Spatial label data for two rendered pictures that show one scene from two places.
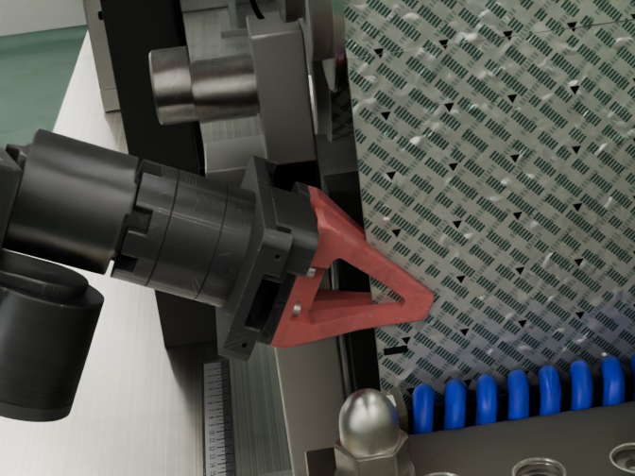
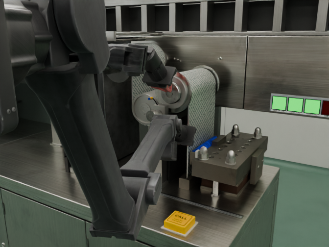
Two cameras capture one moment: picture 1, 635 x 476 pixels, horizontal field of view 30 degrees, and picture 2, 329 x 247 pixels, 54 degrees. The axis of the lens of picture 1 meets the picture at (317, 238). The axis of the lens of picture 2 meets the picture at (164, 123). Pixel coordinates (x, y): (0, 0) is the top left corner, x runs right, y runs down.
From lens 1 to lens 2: 0.95 m
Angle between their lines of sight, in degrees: 53
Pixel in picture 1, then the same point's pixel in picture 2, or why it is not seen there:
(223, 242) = (186, 131)
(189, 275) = (184, 136)
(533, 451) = (211, 152)
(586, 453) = (215, 150)
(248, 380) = not seen: hidden behind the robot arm
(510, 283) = (196, 135)
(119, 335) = not seen: hidden behind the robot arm
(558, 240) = (199, 128)
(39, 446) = not seen: hidden behind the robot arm
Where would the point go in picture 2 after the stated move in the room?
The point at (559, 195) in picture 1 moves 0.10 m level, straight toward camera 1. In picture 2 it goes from (199, 122) to (221, 127)
